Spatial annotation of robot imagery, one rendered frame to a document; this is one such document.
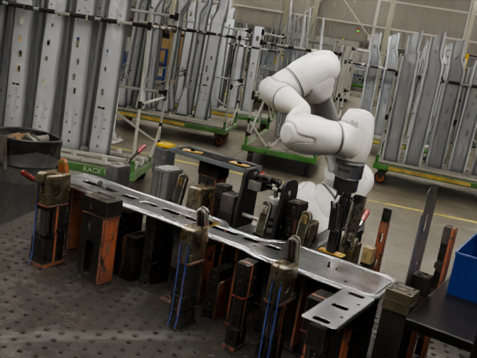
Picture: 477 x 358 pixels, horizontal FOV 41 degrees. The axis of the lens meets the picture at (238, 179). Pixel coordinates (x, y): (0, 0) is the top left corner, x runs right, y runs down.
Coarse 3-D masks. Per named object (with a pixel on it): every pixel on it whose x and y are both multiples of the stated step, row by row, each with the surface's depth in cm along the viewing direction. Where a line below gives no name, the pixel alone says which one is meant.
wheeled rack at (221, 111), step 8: (248, 48) 1138; (256, 48) 1126; (264, 48) 1124; (176, 104) 1133; (216, 112) 1124; (224, 112) 1125; (232, 112) 1132; (240, 112) 1130; (248, 112) 1151; (256, 112) 1173; (272, 112) 1180; (256, 120) 1117; (264, 120) 1115; (272, 120) 1154; (264, 128) 1124
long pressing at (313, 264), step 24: (120, 192) 246; (144, 192) 250; (168, 216) 226; (192, 216) 231; (216, 240) 212; (240, 240) 213; (264, 240) 217; (312, 264) 201; (336, 264) 205; (360, 288) 187; (384, 288) 191
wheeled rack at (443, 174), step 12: (396, 72) 831; (456, 84) 843; (456, 120) 909; (384, 132) 939; (384, 168) 855; (396, 168) 850; (408, 168) 854; (420, 168) 854; (432, 168) 873; (444, 168) 872; (384, 180) 867; (444, 180) 836; (456, 180) 832; (468, 180) 836
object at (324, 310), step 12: (324, 300) 174; (336, 300) 175; (348, 300) 176; (360, 300) 178; (372, 300) 179; (312, 312) 165; (324, 312) 166; (336, 312) 168; (348, 312) 169; (360, 312) 171; (324, 324) 159; (336, 324) 160
